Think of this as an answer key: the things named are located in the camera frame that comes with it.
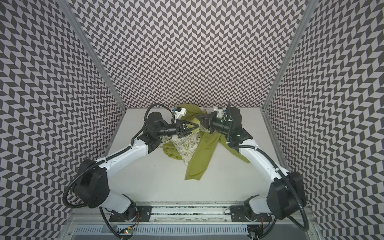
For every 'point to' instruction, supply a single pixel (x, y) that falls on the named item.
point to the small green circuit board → (129, 231)
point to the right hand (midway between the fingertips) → (197, 116)
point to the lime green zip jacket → (197, 149)
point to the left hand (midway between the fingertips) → (195, 129)
